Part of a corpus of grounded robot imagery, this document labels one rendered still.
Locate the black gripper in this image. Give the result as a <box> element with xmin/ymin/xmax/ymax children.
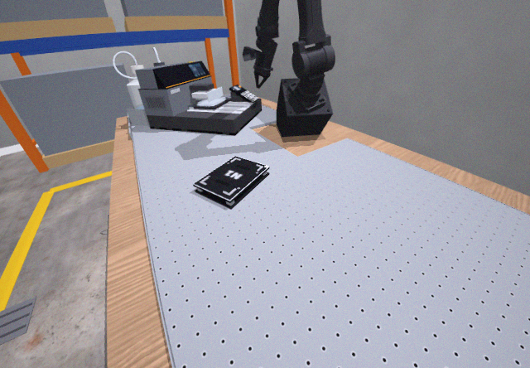
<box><xmin>253</xmin><ymin>54</ymin><xmax>274</xmax><ymax>88</ymax></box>

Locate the white multi-well plate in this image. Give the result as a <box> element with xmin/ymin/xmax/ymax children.
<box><xmin>197</xmin><ymin>97</ymin><xmax>226</xmax><ymax>107</ymax></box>

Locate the black rectangular pad with white corner marks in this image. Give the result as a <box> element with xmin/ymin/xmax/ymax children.
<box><xmin>193</xmin><ymin>156</ymin><xmax>270</xmax><ymax>209</ymax></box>

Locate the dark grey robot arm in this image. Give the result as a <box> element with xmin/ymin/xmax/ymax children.
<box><xmin>243</xmin><ymin>0</ymin><xmax>335</xmax><ymax>112</ymax></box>

